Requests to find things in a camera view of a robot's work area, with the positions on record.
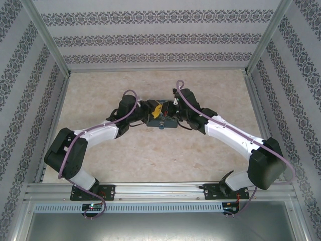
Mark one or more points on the blue starry night tin box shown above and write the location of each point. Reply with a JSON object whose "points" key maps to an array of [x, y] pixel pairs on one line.
{"points": [[153, 124]]}

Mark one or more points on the right controller circuit board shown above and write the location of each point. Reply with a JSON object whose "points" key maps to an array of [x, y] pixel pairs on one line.
{"points": [[230, 207]]}

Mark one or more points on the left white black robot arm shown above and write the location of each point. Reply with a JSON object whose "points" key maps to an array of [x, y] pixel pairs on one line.
{"points": [[100, 133]]}

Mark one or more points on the left controller circuit board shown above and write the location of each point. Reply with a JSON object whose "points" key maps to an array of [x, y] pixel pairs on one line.
{"points": [[92, 206]]}

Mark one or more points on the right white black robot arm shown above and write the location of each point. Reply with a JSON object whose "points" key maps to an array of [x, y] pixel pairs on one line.
{"points": [[230, 135]]}

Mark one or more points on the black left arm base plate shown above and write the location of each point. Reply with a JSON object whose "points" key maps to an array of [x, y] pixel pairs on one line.
{"points": [[110, 192]]}

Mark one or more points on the aluminium mounting rail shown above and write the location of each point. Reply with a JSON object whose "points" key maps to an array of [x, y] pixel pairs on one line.
{"points": [[160, 190]]}

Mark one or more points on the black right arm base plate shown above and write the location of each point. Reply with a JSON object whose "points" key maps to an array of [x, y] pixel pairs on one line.
{"points": [[209, 193]]}

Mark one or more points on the aluminium frame post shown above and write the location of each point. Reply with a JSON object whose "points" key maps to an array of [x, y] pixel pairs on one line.
{"points": [[45, 35], [268, 35]]}

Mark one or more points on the controller circuit board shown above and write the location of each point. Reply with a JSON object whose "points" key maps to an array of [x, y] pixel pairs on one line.
{"points": [[92, 206], [230, 207]]}

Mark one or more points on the small metal padlock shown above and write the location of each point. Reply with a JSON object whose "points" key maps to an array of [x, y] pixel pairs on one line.
{"points": [[161, 125]]}

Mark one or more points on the grey sheet metal tray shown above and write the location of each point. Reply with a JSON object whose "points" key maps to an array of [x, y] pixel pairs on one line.
{"points": [[160, 227]]}

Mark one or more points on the aluminium table side rail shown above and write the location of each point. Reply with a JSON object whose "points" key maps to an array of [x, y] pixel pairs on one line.
{"points": [[54, 125]]}

